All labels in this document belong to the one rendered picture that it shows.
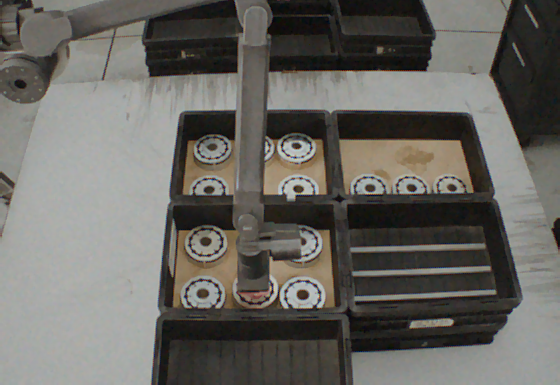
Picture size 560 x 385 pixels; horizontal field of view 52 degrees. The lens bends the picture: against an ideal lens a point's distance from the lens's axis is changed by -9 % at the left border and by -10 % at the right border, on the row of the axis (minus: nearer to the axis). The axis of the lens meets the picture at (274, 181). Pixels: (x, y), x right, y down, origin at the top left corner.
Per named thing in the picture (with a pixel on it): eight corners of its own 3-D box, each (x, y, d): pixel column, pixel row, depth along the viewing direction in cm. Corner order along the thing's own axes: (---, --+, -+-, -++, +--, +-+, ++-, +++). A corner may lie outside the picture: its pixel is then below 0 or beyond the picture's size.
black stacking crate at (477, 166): (335, 227, 154) (339, 199, 146) (328, 140, 173) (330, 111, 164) (483, 224, 155) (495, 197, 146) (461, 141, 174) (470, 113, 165)
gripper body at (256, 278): (268, 250, 134) (267, 232, 128) (269, 292, 128) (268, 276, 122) (238, 251, 134) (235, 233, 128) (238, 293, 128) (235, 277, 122)
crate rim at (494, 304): (347, 317, 128) (348, 312, 126) (338, 205, 147) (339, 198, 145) (521, 308, 128) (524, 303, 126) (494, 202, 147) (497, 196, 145)
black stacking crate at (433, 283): (343, 335, 135) (349, 313, 127) (335, 229, 154) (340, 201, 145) (507, 326, 136) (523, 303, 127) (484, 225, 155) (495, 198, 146)
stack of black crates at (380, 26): (335, 114, 275) (342, 34, 240) (327, 71, 294) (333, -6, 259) (420, 113, 276) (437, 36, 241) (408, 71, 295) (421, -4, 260)
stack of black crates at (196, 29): (154, 120, 272) (140, 42, 238) (160, 77, 291) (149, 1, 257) (243, 117, 273) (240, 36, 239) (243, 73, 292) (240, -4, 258)
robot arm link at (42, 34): (257, -46, 108) (258, -47, 98) (273, 23, 112) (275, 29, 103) (32, 15, 109) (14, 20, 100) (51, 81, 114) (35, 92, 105)
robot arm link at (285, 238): (238, 197, 124) (237, 214, 116) (296, 193, 124) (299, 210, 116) (243, 251, 128) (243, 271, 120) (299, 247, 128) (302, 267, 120)
